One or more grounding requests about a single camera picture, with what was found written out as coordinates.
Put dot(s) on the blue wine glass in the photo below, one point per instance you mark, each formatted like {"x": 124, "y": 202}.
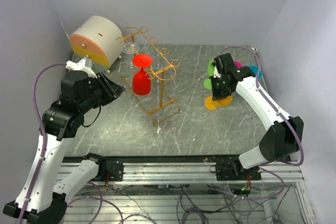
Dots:
{"x": 256, "y": 71}

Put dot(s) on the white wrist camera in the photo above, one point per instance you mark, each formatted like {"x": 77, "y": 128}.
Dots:
{"x": 216, "y": 74}
{"x": 85, "y": 65}

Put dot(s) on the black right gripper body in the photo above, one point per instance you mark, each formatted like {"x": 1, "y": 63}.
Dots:
{"x": 219, "y": 91}

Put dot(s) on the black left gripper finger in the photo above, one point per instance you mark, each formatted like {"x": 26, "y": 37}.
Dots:
{"x": 116, "y": 91}
{"x": 107, "y": 83}

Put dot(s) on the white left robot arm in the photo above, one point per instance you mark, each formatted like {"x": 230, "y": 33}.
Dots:
{"x": 52, "y": 142}

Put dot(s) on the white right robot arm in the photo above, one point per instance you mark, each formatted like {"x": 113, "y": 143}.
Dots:
{"x": 283, "y": 131}

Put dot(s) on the green wine glass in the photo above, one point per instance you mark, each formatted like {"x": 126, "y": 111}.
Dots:
{"x": 210, "y": 72}

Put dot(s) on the orange wine glass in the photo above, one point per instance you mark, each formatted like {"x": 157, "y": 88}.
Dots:
{"x": 211, "y": 104}

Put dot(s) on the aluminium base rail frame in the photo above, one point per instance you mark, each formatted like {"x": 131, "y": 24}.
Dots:
{"x": 187, "y": 170}

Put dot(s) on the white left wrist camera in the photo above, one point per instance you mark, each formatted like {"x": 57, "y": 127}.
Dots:
{"x": 85, "y": 65}

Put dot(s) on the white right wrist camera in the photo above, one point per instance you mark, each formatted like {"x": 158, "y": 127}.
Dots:
{"x": 216, "y": 74}

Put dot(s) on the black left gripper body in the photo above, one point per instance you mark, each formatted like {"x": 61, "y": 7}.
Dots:
{"x": 100, "y": 93}

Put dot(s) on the clear wine glass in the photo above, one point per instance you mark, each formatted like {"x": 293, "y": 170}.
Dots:
{"x": 131, "y": 48}

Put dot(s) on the gold wire glass rack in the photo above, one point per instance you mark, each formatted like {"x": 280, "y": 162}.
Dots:
{"x": 159, "y": 77}

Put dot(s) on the round white drawer cabinet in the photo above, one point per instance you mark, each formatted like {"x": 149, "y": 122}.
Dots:
{"x": 99, "y": 39}

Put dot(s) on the pink wine glass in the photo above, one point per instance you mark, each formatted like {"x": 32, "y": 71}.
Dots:
{"x": 238, "y": 64}

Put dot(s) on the red wine glass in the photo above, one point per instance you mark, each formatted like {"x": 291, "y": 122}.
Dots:
{"x": 141, "y": 84}

